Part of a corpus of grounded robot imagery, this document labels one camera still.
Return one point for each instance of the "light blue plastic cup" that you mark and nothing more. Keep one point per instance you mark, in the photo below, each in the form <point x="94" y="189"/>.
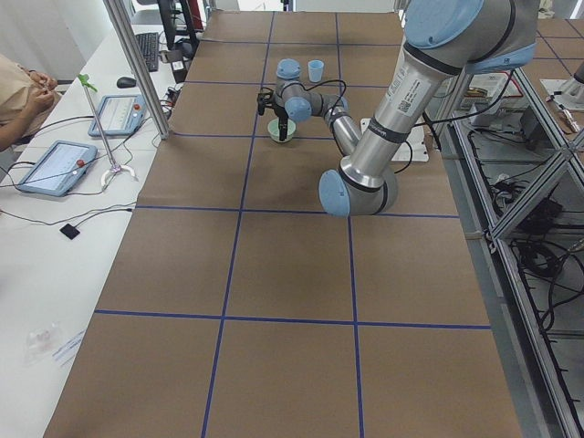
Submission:
<point x="315" y="70"/>

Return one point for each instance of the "upper blue teach pendant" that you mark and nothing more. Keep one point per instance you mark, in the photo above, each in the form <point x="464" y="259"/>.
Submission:
<point x="121" y="115"/>

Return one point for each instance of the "white camera stand base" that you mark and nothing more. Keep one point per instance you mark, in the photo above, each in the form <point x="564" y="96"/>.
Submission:
<point x="414" y="149"/>

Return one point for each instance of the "clear plastic bag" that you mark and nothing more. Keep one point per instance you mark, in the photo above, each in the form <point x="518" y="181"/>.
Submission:
<point x="41" y="342"/>

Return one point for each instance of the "lower blue teach pendant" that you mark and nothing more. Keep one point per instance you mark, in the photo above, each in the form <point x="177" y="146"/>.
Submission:
<point x="59" y="169"/>

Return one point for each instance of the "blue teach pendant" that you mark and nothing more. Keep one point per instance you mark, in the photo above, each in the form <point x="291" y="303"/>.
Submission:
<point x="59" y="169"/>
<point x="121" y="115"/>

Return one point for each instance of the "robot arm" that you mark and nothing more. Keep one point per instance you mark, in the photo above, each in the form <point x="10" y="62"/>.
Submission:
<point x="442" y="39"/>

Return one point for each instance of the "metal rod stand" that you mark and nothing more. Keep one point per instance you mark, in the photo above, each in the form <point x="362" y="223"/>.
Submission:
<point x="115" y="168"/>

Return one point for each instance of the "green plastic bowl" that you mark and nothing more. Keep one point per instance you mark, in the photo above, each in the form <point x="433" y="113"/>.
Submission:
<point x="274" y="130"/>

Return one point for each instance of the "seated person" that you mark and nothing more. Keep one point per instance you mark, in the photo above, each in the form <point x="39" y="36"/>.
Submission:
<point x="27" y="99"/>

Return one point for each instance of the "small black square pad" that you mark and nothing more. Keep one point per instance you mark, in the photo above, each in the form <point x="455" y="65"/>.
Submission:
<point x="69" y="231"/>

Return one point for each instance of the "black computer mouse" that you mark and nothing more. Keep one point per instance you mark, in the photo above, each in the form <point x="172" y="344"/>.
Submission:
<point x="126" y="83"/>

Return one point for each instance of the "aluminium frame post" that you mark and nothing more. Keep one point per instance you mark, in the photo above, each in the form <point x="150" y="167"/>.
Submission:
<point x="121" y="23"/>

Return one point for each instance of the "black keyboard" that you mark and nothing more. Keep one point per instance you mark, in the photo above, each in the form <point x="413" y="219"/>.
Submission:
<point x="148" y="44"/>

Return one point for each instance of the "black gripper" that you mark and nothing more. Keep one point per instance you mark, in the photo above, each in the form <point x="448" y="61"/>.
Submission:
<point x="280" y="115"/>

